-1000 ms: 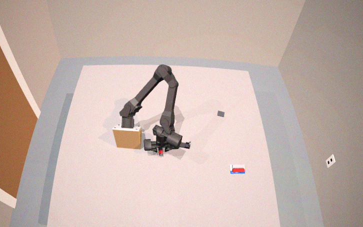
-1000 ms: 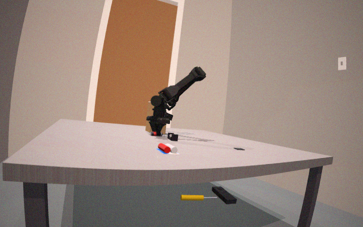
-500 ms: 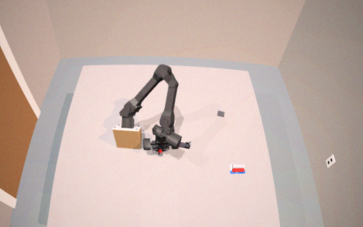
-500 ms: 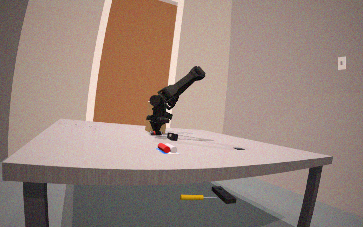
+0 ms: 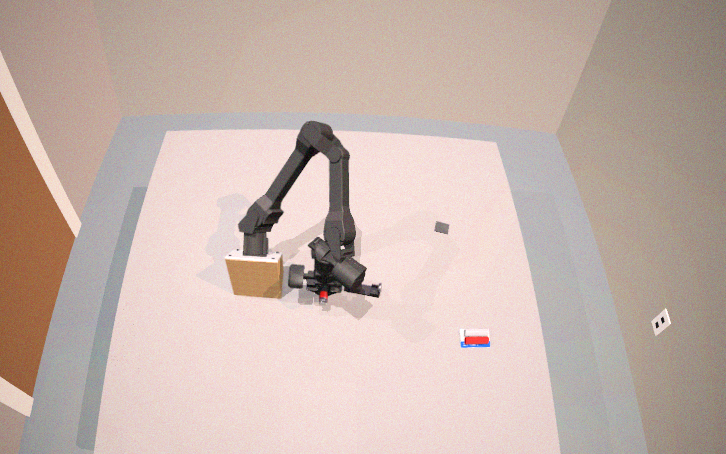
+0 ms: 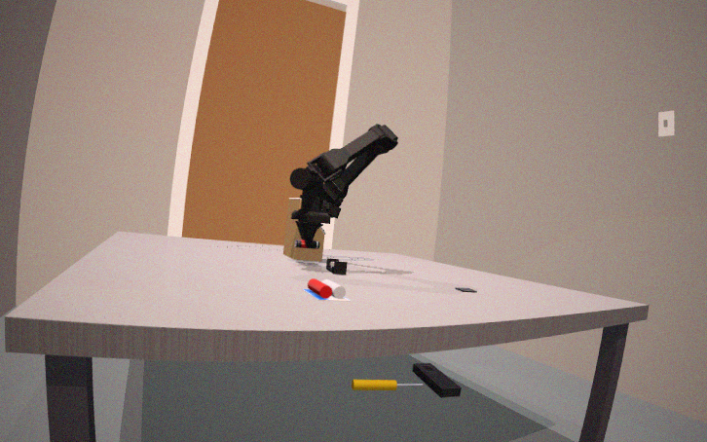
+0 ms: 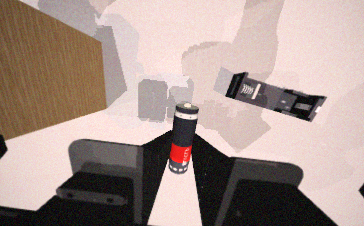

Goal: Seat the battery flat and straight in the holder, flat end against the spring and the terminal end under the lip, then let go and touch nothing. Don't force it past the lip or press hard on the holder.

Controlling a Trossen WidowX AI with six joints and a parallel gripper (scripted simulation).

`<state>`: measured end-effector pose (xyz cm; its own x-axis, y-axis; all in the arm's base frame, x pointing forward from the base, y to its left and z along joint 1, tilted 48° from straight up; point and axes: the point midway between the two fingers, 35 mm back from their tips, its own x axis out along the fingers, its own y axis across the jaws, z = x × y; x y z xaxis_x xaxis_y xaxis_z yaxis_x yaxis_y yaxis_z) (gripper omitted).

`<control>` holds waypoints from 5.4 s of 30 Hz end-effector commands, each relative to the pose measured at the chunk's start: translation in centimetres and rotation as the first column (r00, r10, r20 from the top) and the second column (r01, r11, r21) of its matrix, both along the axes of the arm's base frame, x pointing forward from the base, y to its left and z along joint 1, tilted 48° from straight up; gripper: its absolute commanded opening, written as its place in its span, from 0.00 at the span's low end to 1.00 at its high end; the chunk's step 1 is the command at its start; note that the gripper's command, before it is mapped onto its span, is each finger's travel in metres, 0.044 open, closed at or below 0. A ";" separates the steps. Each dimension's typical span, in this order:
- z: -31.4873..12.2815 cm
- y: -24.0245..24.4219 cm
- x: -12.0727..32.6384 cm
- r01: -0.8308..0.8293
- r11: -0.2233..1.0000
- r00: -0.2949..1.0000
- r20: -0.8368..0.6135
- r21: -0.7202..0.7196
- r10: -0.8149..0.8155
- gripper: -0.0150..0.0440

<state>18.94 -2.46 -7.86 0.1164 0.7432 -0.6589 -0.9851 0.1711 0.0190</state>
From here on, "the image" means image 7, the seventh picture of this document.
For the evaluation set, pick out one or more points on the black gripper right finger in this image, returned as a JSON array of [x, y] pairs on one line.
[[216, 176]]

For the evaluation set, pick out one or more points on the black and red battery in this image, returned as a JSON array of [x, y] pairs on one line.
[[184, 127]]

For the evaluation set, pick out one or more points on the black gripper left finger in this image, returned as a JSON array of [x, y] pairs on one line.
[[144, 164]]

